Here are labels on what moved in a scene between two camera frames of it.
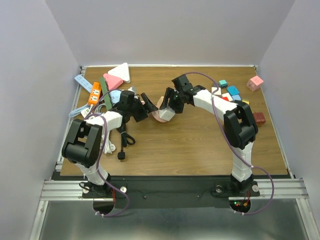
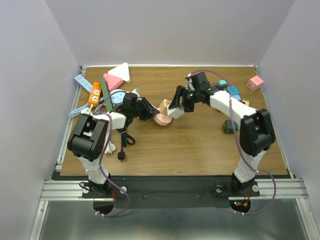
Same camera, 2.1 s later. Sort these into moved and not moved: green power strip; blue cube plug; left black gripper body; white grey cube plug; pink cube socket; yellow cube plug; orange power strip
Moved: white grey cube plug
Not moved: yellow cube plug; blue cube plug; left black gripper body; green power strip; pink cube socket; orange power strip
